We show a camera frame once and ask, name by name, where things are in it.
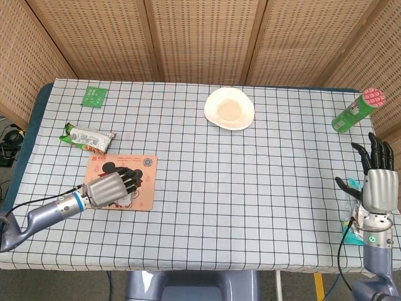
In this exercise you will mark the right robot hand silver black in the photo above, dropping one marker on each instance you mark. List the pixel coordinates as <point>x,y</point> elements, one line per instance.
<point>380,191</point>

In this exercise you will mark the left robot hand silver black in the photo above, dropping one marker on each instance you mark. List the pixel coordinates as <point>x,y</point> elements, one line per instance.
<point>106,189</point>

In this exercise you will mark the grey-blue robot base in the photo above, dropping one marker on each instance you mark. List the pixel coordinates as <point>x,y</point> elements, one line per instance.
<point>194,287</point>

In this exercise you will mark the orange cartoon girl mouse pad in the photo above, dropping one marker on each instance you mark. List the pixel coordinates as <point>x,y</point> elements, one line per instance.
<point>147,188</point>

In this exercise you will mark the teal clear snack bag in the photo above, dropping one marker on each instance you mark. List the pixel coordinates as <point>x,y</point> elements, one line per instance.
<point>352,232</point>

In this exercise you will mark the green white snack bar wrapper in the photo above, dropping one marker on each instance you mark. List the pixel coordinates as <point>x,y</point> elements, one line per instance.
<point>89,139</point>

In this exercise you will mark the green chip tube red lid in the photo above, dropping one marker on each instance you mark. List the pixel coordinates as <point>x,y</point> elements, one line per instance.
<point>354,113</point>

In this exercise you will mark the green flat sachet packet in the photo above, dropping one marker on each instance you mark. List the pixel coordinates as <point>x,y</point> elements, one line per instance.
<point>94,96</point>

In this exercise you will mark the blue checkered tablecloth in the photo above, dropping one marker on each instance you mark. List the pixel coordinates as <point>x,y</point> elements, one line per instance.
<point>219,188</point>

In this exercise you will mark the white table leg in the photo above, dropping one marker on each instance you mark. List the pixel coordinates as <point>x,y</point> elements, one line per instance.
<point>278,285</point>

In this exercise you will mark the white shallow bowl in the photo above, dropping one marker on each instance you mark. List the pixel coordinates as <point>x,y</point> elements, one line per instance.
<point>228,108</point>

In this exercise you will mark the bamboo folding screen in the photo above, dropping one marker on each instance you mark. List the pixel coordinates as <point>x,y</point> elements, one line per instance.
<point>200,37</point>

